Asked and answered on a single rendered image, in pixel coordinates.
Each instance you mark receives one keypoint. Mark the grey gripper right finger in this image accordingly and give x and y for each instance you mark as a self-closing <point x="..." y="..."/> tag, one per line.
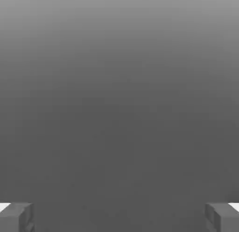
<point x="224" y="217"/>

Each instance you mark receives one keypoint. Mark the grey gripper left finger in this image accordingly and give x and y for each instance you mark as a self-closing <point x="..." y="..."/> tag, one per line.
<point x="15" y="217"/>

